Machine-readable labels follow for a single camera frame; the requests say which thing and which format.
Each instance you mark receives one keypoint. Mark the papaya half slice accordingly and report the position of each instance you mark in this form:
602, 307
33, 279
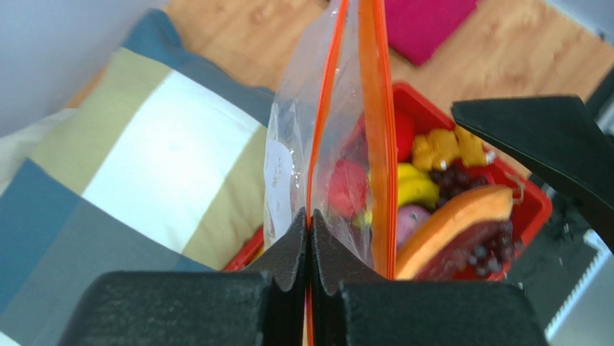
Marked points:
481, 204

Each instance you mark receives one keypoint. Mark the red bell pepper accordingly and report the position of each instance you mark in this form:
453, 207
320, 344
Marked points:
405, 132

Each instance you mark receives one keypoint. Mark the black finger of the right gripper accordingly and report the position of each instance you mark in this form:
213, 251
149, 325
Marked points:
556, 138

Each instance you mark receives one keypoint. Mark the magenta folded cloth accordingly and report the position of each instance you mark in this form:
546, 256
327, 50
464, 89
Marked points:
417, 28

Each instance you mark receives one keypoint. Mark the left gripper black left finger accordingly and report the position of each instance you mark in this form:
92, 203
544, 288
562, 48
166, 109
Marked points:
259, 305

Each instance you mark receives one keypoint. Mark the purple onion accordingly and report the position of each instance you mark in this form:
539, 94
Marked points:
409, 219

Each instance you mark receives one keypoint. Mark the clear zip bag orange zipper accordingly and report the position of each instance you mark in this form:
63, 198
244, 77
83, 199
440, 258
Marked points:
346, 46

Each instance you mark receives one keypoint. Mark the red plastic basket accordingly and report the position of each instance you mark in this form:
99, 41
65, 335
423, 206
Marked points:
485, 250

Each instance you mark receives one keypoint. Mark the dark purple grape bunch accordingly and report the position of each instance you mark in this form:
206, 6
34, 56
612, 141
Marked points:
454, 181

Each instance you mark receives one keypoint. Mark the blue beige checked pillow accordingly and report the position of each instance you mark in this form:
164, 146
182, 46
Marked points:
160, 168

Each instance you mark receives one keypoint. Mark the yellow banana pair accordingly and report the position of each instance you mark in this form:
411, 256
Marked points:
409, 186

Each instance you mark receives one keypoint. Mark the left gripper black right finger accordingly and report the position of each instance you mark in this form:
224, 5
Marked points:
354, 305

